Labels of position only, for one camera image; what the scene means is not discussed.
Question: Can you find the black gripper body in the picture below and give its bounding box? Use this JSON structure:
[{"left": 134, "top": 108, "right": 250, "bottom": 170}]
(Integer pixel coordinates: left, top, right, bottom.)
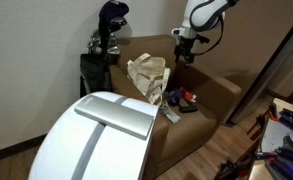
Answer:
[{"left": 174, "top": 37, "right": 197, "bottom": 58}]

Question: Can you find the purple cloth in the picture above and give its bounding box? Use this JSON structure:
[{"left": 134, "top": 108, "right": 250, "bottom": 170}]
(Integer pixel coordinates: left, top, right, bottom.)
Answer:
[{"left": 166, "top": 88, "right": 187, "bottom": 108}]

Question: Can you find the beige canvas tote bag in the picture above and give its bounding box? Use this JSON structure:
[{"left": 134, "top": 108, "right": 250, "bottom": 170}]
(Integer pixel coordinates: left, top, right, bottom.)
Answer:
[{"left": 126, "top": 52, "right": 172, "bottom": 106}]

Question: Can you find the black golf bag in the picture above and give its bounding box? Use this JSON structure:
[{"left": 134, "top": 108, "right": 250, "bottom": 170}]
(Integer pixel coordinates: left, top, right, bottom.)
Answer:
[{"left": 79, "top": 53, "right": 113, "bottom": 98}]

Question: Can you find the silver golf iron club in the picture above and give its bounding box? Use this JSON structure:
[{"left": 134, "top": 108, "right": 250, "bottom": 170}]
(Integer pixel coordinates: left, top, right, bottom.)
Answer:
[
  {"left": 87, "top": 29, "right": 103, "bottom": 55},
  {"left": 106, "top": 33, "right": 122, "bottom": 56}
]

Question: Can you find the brown leather armchair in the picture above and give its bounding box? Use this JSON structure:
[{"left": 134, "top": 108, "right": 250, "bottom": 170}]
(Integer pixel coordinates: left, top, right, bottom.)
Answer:
[{"left": 108, "top": 34, "right": 243, "bottom": 179}]

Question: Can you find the dark golf driver club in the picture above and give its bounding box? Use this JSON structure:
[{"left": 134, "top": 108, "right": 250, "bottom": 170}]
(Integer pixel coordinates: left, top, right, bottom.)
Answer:
[{"left": 109, "top": 16, "right": 128, "bottom": 34}]

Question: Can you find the purple golf club head cover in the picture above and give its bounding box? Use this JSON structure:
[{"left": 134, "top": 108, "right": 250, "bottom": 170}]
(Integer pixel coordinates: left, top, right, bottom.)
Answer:
[{"left": 98, "top": 0, "right": 130, "bottom": 51}]

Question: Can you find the black red bar clamp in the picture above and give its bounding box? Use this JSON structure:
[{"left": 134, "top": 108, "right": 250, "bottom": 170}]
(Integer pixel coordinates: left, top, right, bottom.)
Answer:
[
  {"left": 215, "top": 159, "right": 254, "bottom": 180},
  {"left": 246, "top": 111, "right": 270, "bottom": 141}
]

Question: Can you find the robot mounting table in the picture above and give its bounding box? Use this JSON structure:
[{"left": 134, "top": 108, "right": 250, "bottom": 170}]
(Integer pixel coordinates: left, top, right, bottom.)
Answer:
[{"left": 245, "top": 97, "right": 293, "bottom": 180}]

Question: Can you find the white bladeless tower fan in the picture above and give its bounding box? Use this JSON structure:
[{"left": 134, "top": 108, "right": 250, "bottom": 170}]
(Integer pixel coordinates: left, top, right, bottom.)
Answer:
[{"left": 27, "top": 91, "right": 160, "bottom": 180}]

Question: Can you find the black box with purple light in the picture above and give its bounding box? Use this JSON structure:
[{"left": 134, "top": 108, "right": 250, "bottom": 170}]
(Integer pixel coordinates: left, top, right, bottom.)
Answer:
[{"left": 265, "top": 146, "right": 293, "bottom": 180}]

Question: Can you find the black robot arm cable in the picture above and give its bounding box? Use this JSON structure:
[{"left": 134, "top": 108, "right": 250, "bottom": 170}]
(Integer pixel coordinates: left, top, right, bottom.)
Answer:
[{"left": 192, "top": 13, "right": 225, "bottom": 57}]

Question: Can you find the dark sliding door frame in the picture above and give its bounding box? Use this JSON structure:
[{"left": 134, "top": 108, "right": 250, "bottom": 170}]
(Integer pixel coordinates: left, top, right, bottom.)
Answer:
[{"left": 229, "top": 9, "right": 293, "bottom": 124}]

